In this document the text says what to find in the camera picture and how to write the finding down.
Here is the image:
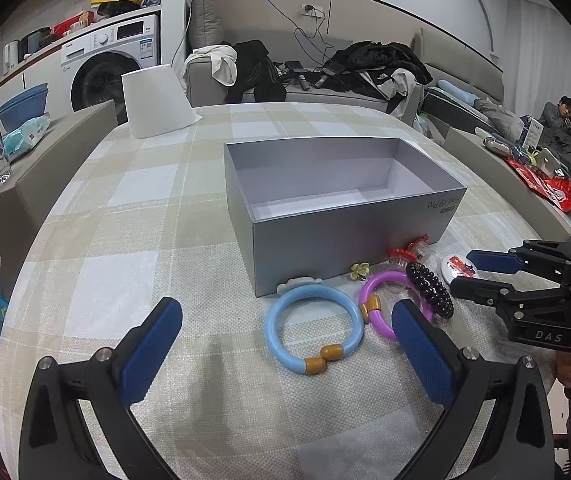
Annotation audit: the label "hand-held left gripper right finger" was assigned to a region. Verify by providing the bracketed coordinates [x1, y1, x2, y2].
[391, 299, 559, 480]

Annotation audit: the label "black jacket on sofa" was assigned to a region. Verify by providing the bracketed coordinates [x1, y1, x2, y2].
[222, 39, 287, 105]

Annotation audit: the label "blue plastic basin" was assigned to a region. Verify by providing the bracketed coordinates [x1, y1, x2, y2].
[0, 82, 50, 132]

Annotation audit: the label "white garment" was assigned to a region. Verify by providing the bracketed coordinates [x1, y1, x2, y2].
[182, 44, 240, 96]

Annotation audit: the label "light blue bracelet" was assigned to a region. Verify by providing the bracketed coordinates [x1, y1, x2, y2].
[264, 276, 365, 376]

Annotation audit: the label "grey cardboard box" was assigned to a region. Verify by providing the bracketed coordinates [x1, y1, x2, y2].
[224, 136, 465, 299]

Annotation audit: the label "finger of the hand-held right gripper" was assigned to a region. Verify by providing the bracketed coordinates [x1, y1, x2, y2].
[467, 240, 571, 281]
[449, 275, 571, 322]

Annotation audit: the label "white kettle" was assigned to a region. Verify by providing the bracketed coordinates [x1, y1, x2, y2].
[2, 40, 21, 73]

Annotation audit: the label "grey sofa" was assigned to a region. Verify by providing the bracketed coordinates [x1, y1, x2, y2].
[185, 25, 426, 128]

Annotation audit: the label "red basket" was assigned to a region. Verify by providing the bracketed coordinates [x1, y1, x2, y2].
[51, 12, 97, 37]

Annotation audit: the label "white toilet paper roll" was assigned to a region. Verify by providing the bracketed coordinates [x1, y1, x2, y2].
[122, 64, 203, 140]

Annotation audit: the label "person's right hand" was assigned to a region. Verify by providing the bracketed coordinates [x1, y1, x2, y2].
[555, 349, 571, 387]

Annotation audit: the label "black beaded bracelet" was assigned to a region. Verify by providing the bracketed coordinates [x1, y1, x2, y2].
[405, 261, 453, 320]

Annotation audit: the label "white washing machine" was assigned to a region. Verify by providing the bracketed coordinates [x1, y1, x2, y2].
[60, 15, 162, 113]

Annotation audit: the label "black kitchen appliance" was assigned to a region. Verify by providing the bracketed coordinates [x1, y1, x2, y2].
[18, 27, 53, 56]

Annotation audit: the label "grey bench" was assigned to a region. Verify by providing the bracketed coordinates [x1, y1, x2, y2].
[0, 100, 118, 261]

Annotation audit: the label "red snack packets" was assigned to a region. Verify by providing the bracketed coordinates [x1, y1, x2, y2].
[508, 157, 571, 211]

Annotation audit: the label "red clear hair clip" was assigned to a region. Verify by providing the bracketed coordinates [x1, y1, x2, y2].
[387, 235, 431, 268]

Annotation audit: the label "black bag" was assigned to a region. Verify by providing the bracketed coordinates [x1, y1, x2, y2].
[96, 0, 141, 17]

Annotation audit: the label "purple bracelet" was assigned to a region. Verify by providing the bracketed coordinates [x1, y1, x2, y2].
[358, 270, 433, 341]

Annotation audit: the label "blue cable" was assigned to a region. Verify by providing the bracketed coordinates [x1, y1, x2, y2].
[252, 0, 336, 68]

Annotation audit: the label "grey pillow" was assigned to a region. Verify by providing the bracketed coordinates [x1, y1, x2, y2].
[188, 0, 226, 51]

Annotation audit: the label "black jacket pile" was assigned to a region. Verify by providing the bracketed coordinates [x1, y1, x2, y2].
[323, 41, 433, 101]

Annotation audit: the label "white grey jacket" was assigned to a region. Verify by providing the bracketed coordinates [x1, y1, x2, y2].
[360, 67, 419, 116]

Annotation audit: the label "wet wipes pack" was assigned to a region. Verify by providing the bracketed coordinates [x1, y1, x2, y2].
[1, 115, 52, 157]

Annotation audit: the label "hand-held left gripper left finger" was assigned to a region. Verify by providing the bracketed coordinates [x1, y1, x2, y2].
[18, 296, 183, 480]

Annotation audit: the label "white round badge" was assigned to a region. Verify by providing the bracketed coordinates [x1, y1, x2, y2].
[440, 254, 479, 286]

